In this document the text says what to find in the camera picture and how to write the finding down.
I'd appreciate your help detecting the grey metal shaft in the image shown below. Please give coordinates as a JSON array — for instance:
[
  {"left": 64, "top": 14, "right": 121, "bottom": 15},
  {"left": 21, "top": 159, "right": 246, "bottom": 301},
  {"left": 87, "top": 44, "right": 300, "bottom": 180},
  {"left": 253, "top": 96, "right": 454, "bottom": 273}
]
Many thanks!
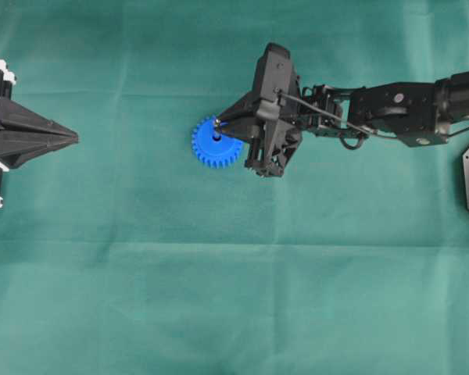
[{"left": 213, "top": 119, "right": 222, "bottom": 141}]

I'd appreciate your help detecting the blue plastic gear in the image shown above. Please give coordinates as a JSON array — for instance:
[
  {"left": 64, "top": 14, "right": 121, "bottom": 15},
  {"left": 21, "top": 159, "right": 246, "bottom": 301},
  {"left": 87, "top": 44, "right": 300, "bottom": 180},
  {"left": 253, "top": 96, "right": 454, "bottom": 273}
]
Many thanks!
[{"left": 192, "top": 116, "right": 243, "bottom": 169}]

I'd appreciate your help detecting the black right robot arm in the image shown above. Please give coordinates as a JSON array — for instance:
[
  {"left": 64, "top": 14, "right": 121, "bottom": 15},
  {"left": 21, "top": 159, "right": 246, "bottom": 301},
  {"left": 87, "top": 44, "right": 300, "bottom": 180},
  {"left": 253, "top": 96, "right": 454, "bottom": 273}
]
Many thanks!
[{"left": 213, "top": 72, "right": 469, "bottom": 177}]

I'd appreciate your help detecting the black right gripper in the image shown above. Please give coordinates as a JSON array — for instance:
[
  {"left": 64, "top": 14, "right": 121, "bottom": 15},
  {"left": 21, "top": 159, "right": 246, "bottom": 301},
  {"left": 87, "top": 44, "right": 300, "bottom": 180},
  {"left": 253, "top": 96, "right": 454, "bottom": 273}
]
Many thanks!
[{"left": 217, "top": 92, "right": 303, "bottom": 177}]

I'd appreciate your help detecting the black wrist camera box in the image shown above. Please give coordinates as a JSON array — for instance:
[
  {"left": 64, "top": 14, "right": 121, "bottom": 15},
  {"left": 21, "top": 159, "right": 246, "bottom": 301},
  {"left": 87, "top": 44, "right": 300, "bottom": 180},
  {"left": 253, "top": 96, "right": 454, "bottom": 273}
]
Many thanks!
[{"left": 251, "top": 43, "right": 299, "bottom": 120}]

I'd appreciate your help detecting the green table cloth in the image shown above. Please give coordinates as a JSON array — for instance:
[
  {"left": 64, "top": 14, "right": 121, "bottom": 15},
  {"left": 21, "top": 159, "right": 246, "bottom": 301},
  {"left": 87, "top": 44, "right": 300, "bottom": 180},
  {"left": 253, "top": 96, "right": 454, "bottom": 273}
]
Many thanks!
[{"left": 0, "top": 1, "right": 469, "bottom": 374}]

